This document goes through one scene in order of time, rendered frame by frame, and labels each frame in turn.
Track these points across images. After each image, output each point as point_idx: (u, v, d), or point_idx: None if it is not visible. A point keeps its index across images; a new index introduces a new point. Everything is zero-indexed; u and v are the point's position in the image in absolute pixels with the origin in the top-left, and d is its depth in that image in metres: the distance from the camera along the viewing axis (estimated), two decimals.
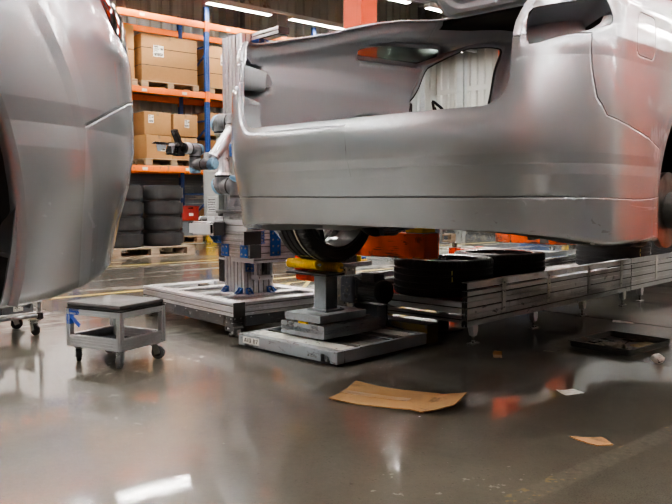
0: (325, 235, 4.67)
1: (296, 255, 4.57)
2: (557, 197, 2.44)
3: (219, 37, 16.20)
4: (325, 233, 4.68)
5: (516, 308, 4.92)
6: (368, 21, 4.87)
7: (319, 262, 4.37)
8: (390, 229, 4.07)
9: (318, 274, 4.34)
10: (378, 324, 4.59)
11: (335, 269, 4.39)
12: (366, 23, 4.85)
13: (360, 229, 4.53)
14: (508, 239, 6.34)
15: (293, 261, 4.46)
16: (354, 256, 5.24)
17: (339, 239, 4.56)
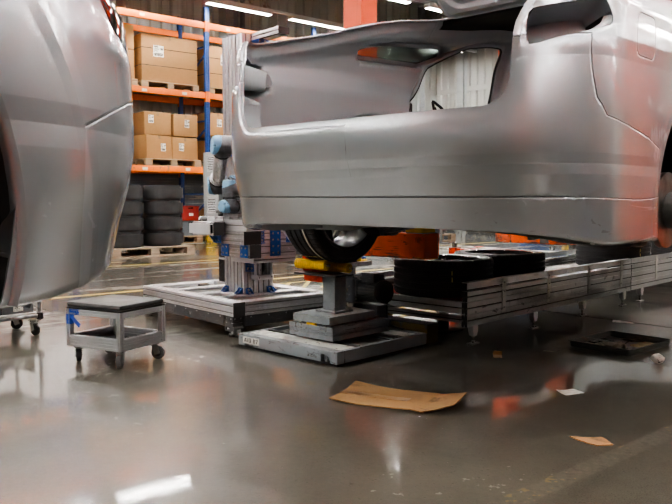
0: (334, 235, 4.62)
1: (304, 256, 4.52)
2: (557, 197, 2.44)
3: (219, 37, 16.20)
4: (333, 233, 4.63)
5: (516, 308, 4.92)
6: (368, 21, 4.87)
7: (328, 263, 4.32)
8: (390, 229, 4.07)
9: (327, 275, 4.29)
10: (387, 326, 4.54)
11: (344, 269, 4.35)
12: (366, 23, 4.85)
13: None
14: (508, 239, 6.34)
15: (302, 262, 4.41)
16: None
17: (348, 239, 4.51)
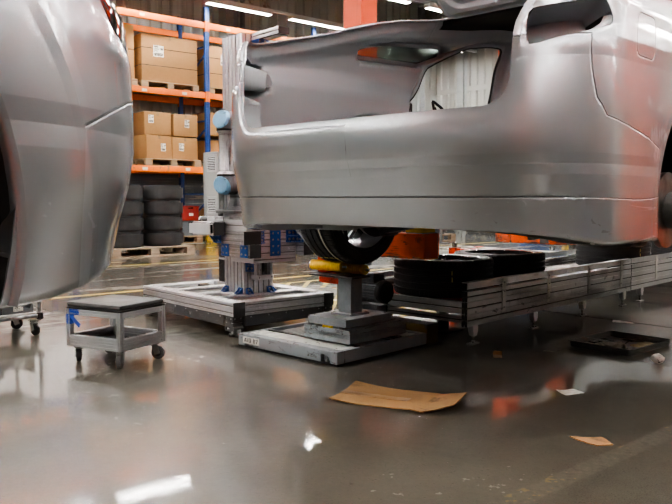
0: (349, 236, 4.54)
1: (319, 257, 4.43)
2: (557, 197, 2.44)
3: (219, 37, 16.20)
4: (348, 234, 4.55)
5: (516, 308, 4.92)
6: (368, 21, 4.87)
7: (344, 264, 4.23)
8: (390, 229, 4.07)
9: (343, 277, 4.20)
10: (403, 328, 4.45)
11: (360, 271, 4.26)
12: (366, 23, 4.85)
13: None
14: (508, 239, 6.34)
15: (317, 263, 4.32)
16: None
17: (364, 240, 4.42)
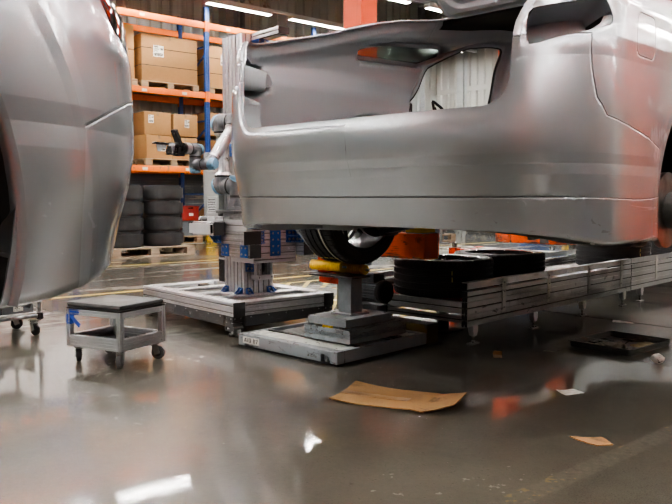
0: (349, 236, 4.54)
1: (319, 257, 4.43)
2: (557, 197, 2.44)
3: (219, 37, 16.20)
4: (348, 234, 4.55)
5: (516, 308, 4.92)
6: (368, 21, 4.87)
7: (344, 264, 4.23)
8: (390, 229, 4.07)
9: (343, 277, 4.20)
10: (403, 328, 4.45)
11: (360, 271, 4.26)
12: (366, 23, 4.85)
13: None
14: (508, 239, 6.34)
15: (317, 263, 4.32)
16: None
17: (364, 240, 4.42)
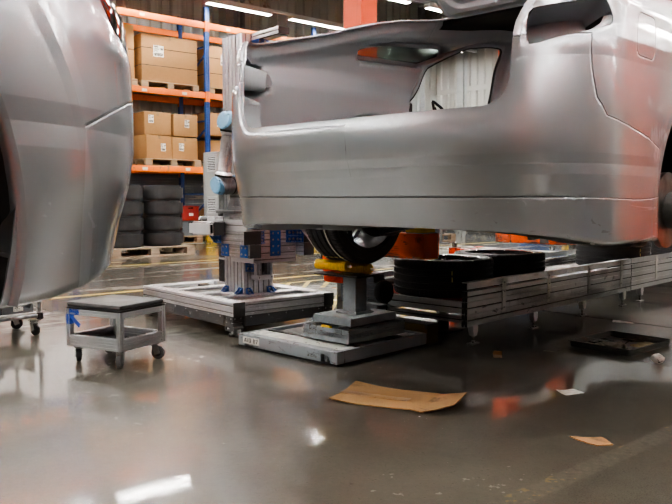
0: (353, 236, 4.58)
1: (324, 256, 4.47)
2: (557, 197, 2.44)
3: (219, 37, 16.20)
4: (353, 234, 4.59)
5: (516, 308, 4.92)
6: (368, 21, 4.87)
7: (349, 263, 4.27)
8: (390, 229, 4.07)
9: (348, 276, 4.24)
10: (402, 328, 4.46)
11: (365, 270, 4.30)
12: (366, 23, 4.85)
13: None
14: (508, 239, 6.34)
15: (322, 262, 4.36)
16: None
17: (368, 240, 4.46)
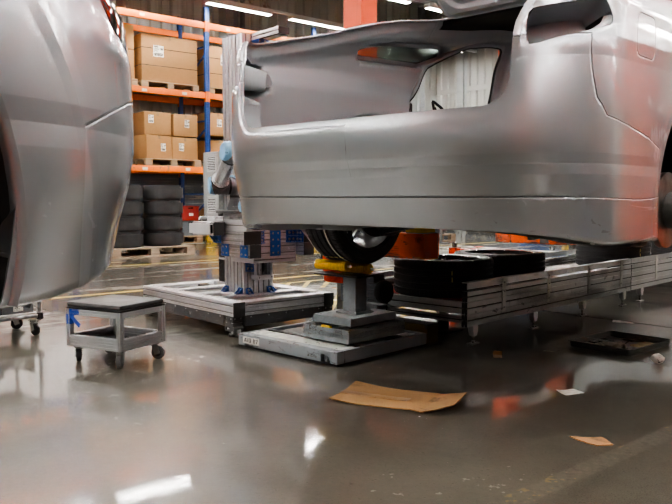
0: (353, 236, 4.58)
1: (324, 256, 4.47)
2: (557, 197, 2.44)
3: (219, 37, 16.20)
4: (353, 234, 4.59)
5: (516, 308, 4.92)
6: (368, 21, 4.87)
7: (349, 263, 4.27)
8: (390, 229, 4.07)
9: (348, 276, 4.24)
10: (402, 328, 4.46)
11: (365, 270, 4.30)
12: (366, 23, 4.85)
13: None
14: (508, 239, 6.34)
15: (322, 262, 4.36)
16: None
17: (368, 240, 4.46)
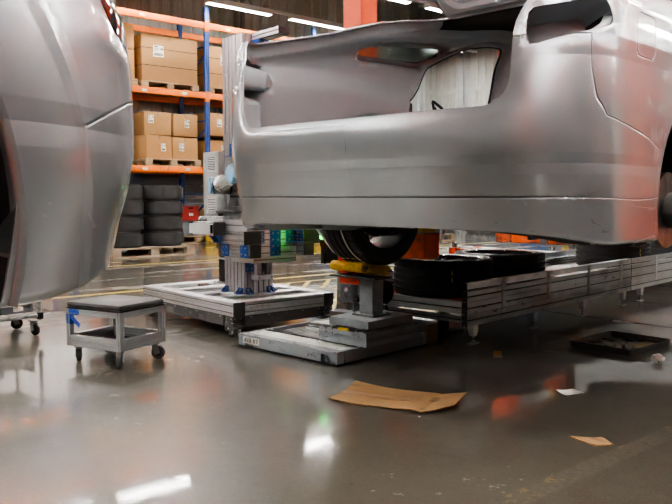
0: (369, 236, 4.49)
1: (340, 258, 4.38)
2: (557, 197, 2.44)
3: (219, 37, 16.20)
4: (369, 234, 4.50)
5: (516, 308, 4.92)
6: (368, 21, 4.87)
7: (366, 265, 4.18)
8: (390, 229, 4.07)
9: (365, 278, 4.15)
10: (419, 331, 4.37)
11: (382, 272, 4.21)
12: (366, 23, 4.85)
13: (407, 230, 4.34)
14: (508, 239, 6.34)
15: (338, 264, 4.28)
16: None
17: (385, 240, 4.38)
